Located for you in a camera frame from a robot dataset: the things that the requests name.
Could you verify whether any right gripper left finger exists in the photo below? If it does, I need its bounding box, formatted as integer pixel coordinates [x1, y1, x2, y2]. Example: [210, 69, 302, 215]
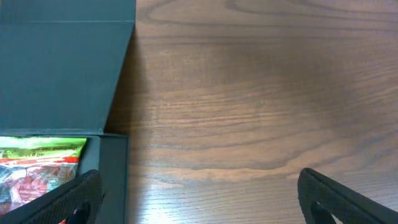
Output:
[1, 169, 103, 224]

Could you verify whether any dark green open box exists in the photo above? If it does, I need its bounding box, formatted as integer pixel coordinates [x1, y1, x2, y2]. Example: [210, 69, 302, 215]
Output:
[1, 0, 136, 223]

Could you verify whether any green gummy candy bag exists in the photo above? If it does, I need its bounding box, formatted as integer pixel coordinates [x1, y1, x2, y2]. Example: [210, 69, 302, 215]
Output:
[1, 136, 86, 215]

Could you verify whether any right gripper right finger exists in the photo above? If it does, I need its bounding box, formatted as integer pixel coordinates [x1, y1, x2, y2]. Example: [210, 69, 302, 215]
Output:
[297, 168, 397, 224]

